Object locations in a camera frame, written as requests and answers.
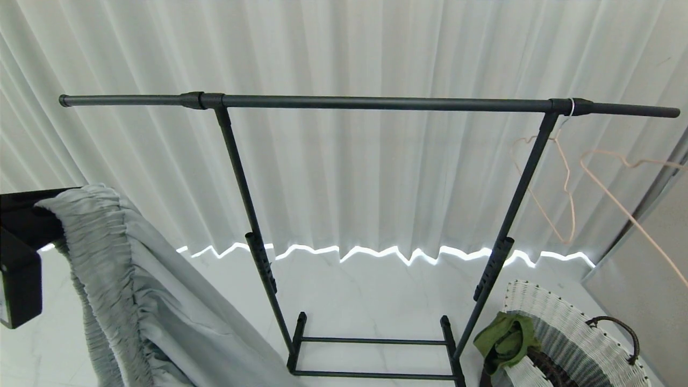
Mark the black clothes rack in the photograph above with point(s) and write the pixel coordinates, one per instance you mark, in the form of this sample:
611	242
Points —
376	102

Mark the pale grey shorts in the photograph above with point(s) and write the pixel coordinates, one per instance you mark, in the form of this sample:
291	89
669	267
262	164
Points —
140	301

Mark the green garment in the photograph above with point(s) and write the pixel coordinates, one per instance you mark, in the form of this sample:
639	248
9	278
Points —
505	338

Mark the white laundry basket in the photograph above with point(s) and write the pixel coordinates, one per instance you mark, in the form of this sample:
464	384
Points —
570	333

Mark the pink clothes hanger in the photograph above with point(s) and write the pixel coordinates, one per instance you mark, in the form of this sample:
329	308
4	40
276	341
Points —
567	185
631	216

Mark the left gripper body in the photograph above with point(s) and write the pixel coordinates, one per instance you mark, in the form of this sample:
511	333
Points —
21	285

